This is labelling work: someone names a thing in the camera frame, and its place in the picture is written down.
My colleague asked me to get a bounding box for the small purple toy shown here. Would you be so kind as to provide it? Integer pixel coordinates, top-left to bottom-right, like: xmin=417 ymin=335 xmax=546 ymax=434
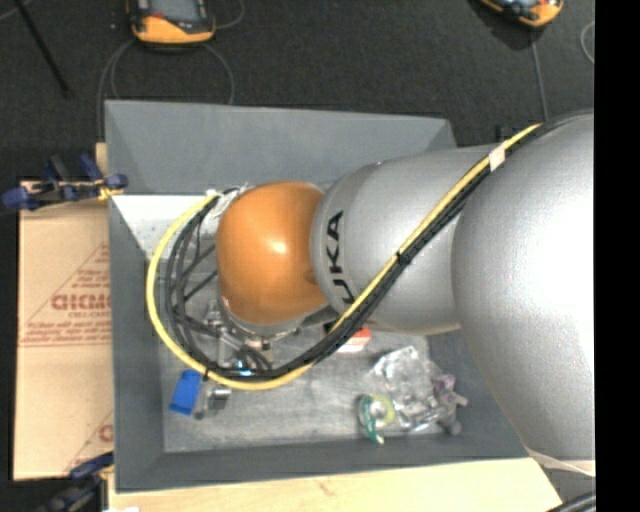
xmin=430 ymin=373 xmax=470 ymax=435

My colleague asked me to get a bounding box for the red and white packet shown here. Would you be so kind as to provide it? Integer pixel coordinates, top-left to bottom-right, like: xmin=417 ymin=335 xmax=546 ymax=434
xmin=333 ymin=327 xmax=374 ymax=356

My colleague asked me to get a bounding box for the pale grey metal gripper finger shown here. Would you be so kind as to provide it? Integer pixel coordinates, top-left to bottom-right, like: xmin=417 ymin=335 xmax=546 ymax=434
xmin=193 ymin=383 xmax=233 ymax=421

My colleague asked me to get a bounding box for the green and yellow ring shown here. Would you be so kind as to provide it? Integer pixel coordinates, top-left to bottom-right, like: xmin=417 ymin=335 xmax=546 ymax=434
xmin=356 ymin=392 xmax=397 ymax=446

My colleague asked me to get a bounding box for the brown cardboard board red print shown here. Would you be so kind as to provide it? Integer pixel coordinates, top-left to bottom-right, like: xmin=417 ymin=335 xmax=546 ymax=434
xmin=12 ymin=198 xmax=117 ymax=482

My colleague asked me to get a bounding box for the grey metal bin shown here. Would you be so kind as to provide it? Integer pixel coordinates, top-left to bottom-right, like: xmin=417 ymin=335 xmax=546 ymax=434
xmin=103 ymin=99 xmax=532 ymax=494

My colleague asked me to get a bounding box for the blue block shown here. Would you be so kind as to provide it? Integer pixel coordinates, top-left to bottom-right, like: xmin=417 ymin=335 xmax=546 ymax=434
xmin=168 ymin=369 xmax=203 ymax=417

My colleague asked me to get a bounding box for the clear crumpled plastic wrapper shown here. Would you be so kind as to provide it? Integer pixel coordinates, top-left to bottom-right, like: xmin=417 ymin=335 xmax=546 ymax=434
xmin=370 ymin=345 xmax=454 ymax=434

